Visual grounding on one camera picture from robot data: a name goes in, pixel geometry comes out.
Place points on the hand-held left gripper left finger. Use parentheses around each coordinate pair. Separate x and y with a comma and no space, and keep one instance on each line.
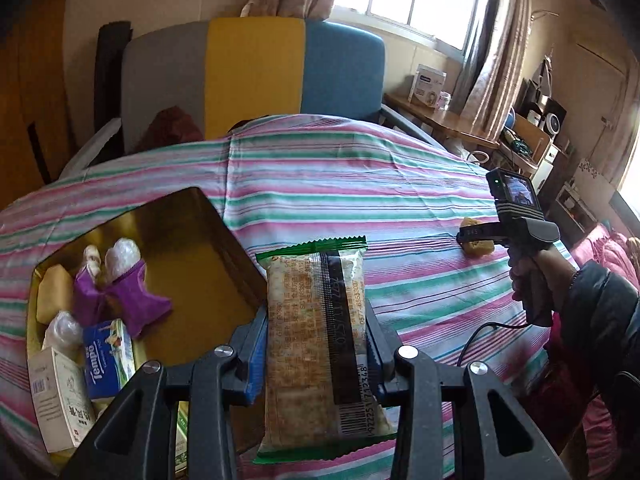
(255,360)

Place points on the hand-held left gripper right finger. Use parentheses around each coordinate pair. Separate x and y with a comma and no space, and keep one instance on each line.
(378,352)

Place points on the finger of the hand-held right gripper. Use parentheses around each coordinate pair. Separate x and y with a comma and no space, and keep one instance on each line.
(472,233)

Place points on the small yellow holed sponge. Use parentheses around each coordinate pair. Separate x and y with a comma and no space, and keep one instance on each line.
(480,251)

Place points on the green cracker packet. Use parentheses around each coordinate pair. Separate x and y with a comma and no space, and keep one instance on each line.
(310,335)

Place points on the gold tin box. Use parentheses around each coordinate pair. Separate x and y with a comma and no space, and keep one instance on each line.
(190,260)

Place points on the blue tissue pack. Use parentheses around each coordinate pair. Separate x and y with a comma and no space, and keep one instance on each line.
(107,360)

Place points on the white ball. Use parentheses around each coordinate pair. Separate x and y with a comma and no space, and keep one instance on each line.
(120,257)
(62,330)

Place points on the small cream item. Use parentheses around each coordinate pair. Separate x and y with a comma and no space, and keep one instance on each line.
(92,260)

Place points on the large yellow sponge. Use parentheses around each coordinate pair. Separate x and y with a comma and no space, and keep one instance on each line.
(52,290)

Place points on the person's right forearm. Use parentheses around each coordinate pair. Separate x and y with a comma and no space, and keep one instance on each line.
(600,305)

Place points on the person's right hand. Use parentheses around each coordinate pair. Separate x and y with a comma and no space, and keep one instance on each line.
(557,275)

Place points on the white low shelf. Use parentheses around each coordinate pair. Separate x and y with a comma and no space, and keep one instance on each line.
(575,210)

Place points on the pink blanket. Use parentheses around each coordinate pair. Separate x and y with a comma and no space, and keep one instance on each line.
(605,255)

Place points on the wooden box shelf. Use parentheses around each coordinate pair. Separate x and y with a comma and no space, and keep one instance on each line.
(530,135)

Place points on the blue ball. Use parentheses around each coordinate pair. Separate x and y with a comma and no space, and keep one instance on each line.
(509,120)

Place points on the round white speaker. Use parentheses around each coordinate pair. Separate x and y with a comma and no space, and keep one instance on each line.
(552,122)

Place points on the wooden side table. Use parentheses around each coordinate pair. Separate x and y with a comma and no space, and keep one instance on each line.
(450,120)

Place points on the side window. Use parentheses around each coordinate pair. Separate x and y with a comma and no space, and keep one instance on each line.
(632,170)

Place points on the striped tablecloth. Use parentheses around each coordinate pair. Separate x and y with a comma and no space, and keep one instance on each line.
(350,185)

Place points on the pink cup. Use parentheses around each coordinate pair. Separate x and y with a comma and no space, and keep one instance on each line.
(444,101)

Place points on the white printed box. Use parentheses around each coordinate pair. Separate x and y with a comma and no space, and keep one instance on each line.
(427,85)

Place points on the person's pink patterned clothing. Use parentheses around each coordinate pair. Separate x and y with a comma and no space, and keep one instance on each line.
(600,435)

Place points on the dark red cloth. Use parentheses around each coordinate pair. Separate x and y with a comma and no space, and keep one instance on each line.
(172,127)

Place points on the grey yellow blue armchair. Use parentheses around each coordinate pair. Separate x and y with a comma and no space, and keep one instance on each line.
(165,85)

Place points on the wooden wardrobe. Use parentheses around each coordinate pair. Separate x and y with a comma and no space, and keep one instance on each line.
(30,85)

